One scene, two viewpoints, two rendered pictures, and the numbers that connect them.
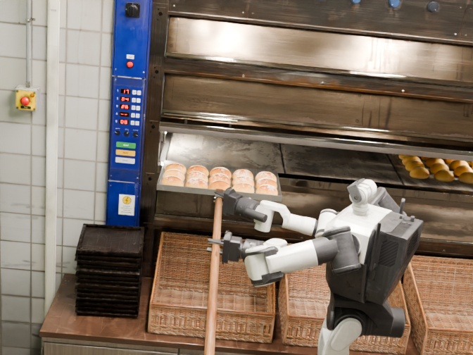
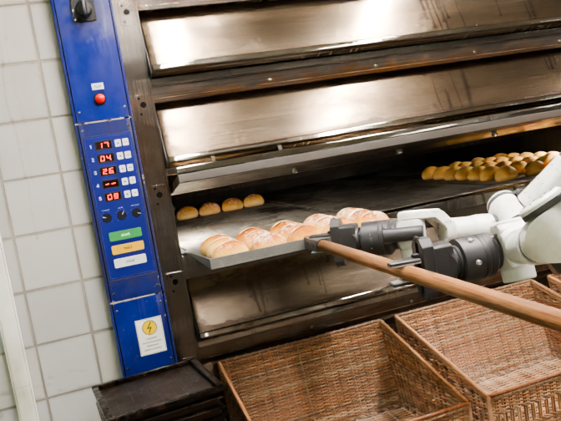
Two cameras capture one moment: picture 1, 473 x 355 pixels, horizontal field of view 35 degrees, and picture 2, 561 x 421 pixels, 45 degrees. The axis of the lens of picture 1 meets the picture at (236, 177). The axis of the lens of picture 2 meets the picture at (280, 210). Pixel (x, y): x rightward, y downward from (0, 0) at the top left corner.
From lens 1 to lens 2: 179 cm
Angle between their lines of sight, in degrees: 21
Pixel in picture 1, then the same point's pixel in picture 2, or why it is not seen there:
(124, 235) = (170, 377)
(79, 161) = (53, 289)
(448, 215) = not seen: outside the picture
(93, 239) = (124, 398)
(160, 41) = (136, 55)
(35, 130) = not seen: outside the picture
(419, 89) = (492, 45)
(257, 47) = (280, 32)
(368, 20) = not seen: outside the picture
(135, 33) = (96, 47)
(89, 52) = (27, 98)
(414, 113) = (496, 79)
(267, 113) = (319, 125)
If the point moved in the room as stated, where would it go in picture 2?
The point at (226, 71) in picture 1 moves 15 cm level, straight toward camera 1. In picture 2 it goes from (245, 79) to (259, 73)
